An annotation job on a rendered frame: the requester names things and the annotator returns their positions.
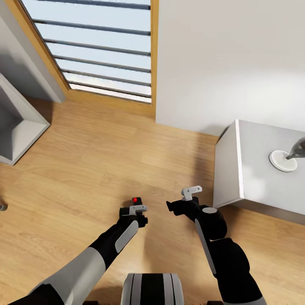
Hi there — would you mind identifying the digital camera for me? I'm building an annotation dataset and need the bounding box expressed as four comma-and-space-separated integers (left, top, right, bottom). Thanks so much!
119, 197, 143, 219

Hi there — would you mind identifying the robot trunk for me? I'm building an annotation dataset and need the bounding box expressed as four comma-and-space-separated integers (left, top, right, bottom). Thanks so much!
121, 273, 184, 305

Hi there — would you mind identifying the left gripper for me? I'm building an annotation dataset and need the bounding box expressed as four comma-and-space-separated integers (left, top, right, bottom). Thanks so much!
133, 215, 148, 227

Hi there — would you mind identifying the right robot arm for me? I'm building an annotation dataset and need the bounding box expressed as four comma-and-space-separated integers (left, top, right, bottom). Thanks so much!
166, 186, 267, 305

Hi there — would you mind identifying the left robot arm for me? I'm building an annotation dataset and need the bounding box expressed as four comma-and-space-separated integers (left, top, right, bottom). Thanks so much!
8, 205, 148, 305

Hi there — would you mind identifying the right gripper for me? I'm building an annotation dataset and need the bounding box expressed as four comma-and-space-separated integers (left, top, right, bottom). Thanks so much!
166, 196, 199, 217

